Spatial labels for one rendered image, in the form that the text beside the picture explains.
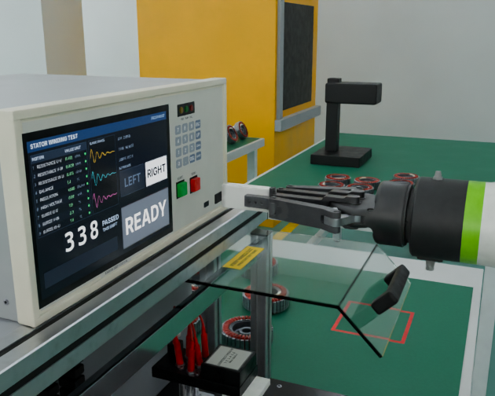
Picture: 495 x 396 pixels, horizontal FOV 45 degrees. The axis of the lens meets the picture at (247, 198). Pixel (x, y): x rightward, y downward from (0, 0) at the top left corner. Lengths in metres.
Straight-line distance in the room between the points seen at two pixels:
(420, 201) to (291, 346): 0.69
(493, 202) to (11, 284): 0.49
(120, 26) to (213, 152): 6.17
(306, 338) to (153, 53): 3.55
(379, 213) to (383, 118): 5.27
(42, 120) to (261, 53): 3.71
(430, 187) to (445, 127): 5.20
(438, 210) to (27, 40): 4.19
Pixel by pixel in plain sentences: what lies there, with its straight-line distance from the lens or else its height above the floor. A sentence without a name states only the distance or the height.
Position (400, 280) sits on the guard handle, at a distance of 0.85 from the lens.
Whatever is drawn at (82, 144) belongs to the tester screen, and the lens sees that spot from 0.63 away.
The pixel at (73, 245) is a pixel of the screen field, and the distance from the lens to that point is 0.63.
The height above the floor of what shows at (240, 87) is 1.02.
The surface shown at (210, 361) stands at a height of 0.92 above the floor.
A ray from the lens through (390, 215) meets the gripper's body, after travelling 0.68.
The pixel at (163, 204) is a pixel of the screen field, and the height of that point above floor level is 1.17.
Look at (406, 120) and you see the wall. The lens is 5.91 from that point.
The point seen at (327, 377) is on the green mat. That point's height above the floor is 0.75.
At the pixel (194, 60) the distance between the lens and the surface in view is 4.47.
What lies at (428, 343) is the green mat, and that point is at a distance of 1.36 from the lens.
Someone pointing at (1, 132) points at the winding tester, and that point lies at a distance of 0.56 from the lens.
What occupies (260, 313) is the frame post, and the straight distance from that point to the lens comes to 1.07.
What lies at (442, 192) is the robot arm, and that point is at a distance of 0.67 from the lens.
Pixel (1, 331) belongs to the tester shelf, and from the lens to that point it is 0.62.
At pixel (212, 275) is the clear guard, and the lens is 0.82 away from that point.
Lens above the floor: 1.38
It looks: 15 degrees down
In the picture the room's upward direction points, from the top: straight up
